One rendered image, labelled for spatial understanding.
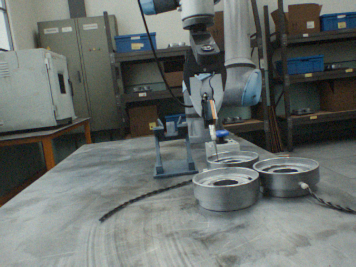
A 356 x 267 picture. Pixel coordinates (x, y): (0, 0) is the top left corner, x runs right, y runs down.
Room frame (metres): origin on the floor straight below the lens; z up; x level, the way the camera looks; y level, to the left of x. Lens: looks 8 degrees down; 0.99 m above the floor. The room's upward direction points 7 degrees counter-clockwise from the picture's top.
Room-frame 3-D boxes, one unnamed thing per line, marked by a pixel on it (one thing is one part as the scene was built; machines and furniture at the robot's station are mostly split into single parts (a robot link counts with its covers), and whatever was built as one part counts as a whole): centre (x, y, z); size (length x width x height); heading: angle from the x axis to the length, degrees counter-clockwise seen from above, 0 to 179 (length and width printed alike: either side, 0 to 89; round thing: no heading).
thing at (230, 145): (0.76, -0.10, 0.82); 0.08 x 0.07 x 0.05; 4
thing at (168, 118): (4.24, -0.11, 0.56); 0.52 x 0.38 x 0.22; 91
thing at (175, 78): (4.22, -0.10, 1.19); 0.52 x 0.42 x 0.38; 94
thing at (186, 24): (0.74, -0.07, 1.07); 0.09 x 0.08 x 0.12; 1
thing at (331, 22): (4.38, -2.26, 1.61); 0.52 x 0.38 x 0.22; 97
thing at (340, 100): (4.37, -2.27, 0.67); 0.52 x 0.43 x 0.43; 94
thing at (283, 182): (0.51, -0.17, 0.82); 0.10 x 0.10 x 0.04
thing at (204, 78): (1.11, -0.10, 0.97); 0.13 x 0.12 x 0.14; 67
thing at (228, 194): (0.49, -0.07, 0.82); 0.10 x 0.10 x 0.04
